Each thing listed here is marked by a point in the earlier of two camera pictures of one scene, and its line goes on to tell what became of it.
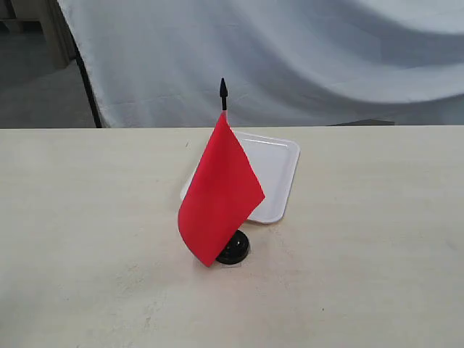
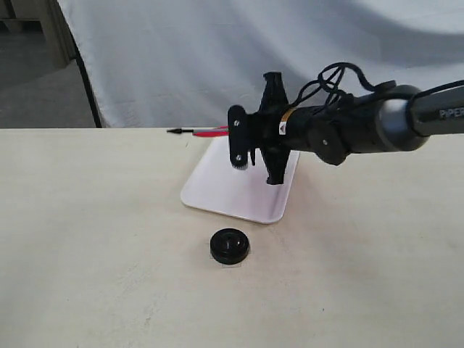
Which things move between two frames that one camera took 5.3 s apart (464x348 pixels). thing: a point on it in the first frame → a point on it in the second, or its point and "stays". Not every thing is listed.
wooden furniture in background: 45,17 stays
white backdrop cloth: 162,63 stays
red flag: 222,196 → 216,131
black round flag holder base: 235,249 stays
